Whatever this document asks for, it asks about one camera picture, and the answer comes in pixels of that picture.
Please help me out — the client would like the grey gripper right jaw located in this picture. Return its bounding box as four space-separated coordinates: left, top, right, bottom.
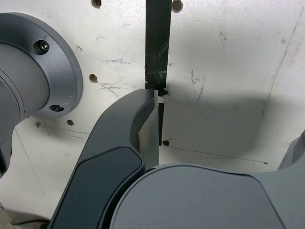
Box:
104 130 305 229

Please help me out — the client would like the black tape strip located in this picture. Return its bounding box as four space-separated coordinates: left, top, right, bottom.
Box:
143 0 173 146

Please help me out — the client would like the long black cable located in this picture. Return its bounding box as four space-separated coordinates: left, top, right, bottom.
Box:
11 218 50 226

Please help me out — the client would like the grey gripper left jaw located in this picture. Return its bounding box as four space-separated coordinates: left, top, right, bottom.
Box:
47 88 160 229

